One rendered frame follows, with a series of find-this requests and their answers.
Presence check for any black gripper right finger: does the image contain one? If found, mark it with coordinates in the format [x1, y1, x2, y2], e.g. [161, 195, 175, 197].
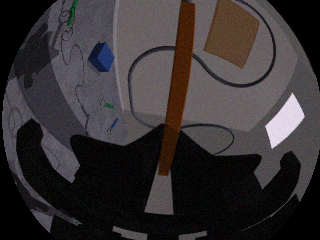
[171, 129, 263, 215]

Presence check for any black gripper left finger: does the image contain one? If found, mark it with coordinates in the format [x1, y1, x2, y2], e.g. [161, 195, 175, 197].
[69, 123, 165, 212]

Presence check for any blue block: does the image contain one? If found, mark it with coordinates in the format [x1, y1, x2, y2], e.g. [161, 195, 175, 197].
[87, 43, 115, 72]

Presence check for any orange handle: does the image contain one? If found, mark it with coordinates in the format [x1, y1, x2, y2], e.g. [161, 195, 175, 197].
[157, 0, 196, 176]

